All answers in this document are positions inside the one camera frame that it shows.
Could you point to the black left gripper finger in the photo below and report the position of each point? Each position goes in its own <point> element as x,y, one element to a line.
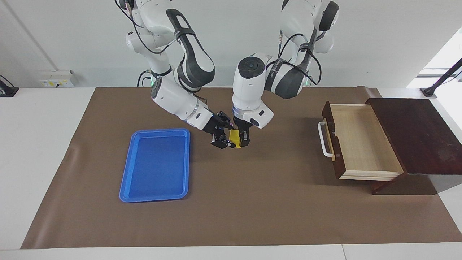
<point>245,138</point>

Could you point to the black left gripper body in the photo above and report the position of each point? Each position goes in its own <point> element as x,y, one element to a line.
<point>242,122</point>

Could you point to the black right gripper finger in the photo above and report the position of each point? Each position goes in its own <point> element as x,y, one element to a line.
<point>225,119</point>
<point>222,142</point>

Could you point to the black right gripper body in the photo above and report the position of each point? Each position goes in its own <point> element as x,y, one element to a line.
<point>213,124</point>

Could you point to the yellow cube block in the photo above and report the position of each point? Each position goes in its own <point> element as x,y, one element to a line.
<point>234,137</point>

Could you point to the wooden drawer with dark front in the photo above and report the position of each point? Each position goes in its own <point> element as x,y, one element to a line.
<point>361,144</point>

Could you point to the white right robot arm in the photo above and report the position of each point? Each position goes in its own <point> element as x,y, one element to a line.
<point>173,97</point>

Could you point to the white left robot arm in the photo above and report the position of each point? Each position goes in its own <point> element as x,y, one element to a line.
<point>252,83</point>

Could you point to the dark wooden drawer cabinet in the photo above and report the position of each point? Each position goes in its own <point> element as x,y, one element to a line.
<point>415,133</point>

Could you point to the brown table mat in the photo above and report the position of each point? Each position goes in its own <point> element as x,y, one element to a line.
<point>252,202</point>

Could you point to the blue plastic tray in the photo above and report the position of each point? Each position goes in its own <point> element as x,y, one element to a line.
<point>155,166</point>

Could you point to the black angled stand pole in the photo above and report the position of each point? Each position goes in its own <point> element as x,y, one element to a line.
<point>442,79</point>

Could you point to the black stand base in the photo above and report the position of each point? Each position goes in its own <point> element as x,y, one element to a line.
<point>7,90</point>

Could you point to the white wall socket box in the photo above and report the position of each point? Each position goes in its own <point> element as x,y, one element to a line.
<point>56,79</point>

